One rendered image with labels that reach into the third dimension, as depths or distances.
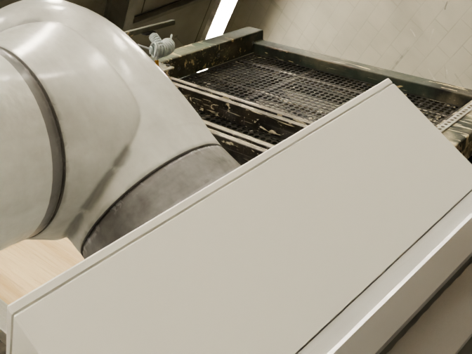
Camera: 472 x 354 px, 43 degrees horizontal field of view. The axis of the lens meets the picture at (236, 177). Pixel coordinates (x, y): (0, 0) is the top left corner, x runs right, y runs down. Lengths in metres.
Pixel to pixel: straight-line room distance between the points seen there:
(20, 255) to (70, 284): 1.24
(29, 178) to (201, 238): 0.14
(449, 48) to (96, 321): 6.52
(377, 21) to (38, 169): 6.78
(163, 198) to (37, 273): 1.05
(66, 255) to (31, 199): 1.10
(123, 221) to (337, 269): 0.17
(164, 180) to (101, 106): 0.07
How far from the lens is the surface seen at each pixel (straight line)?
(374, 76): 2.67
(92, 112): 0.46
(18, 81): 0.44
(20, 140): 0.42
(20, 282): 1.47
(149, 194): 0.45
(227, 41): 2.86
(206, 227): 0.35
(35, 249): 1.57
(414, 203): 0.43
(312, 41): 7.80
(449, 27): 6.69
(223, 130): 1.98
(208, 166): 0.47
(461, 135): 2.14
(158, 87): 0.51
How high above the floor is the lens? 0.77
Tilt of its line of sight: 12 degrees up
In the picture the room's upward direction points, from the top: 40 degrees counter-clockwise
